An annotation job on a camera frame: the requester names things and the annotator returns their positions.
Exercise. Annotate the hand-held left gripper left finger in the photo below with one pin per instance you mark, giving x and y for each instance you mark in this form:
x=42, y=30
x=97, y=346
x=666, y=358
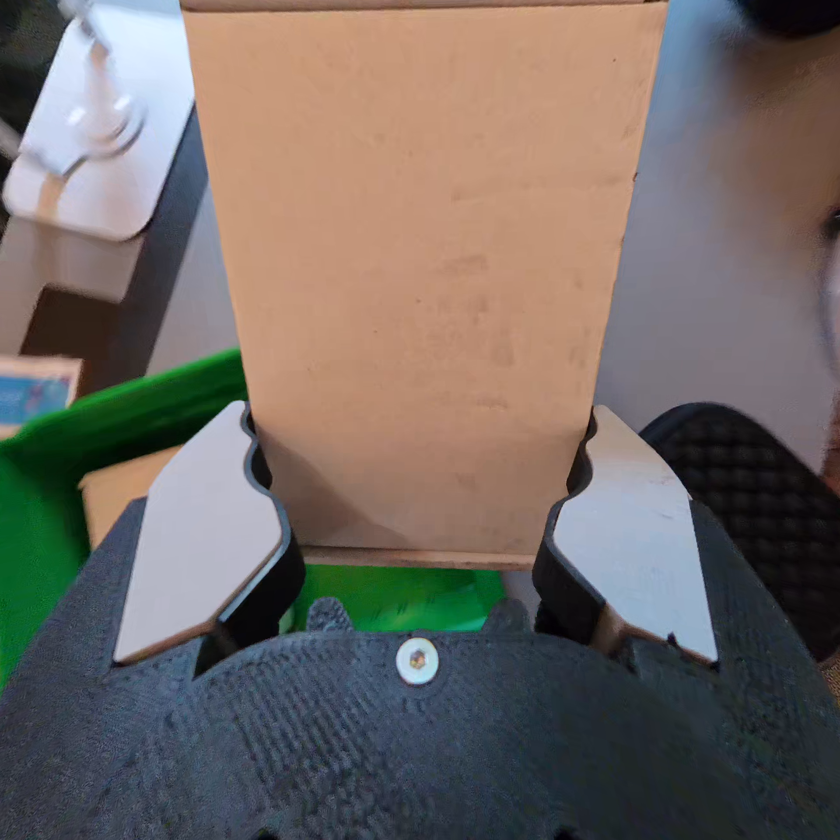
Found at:
x=203, y=544

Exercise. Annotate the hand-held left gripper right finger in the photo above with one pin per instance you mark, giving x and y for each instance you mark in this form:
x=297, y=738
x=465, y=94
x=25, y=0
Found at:
x=636, y=538

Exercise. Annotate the green plastic bin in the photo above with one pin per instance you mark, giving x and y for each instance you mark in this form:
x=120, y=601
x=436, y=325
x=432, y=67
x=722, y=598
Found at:
x=39, y=525

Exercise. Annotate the white cardboard box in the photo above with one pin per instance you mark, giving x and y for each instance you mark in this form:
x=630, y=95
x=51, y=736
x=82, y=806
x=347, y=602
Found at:
x=426, y=262
x=111, y=489

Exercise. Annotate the small box with blue label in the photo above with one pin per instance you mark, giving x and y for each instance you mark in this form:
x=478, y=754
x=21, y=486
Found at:
x=33, y=394

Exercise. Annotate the black mesh armrest pad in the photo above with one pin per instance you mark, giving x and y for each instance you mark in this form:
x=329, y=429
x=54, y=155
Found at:
x=754, y=499

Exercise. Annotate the white side table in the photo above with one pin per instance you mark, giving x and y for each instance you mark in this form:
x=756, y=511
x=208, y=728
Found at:
x=65, y=262

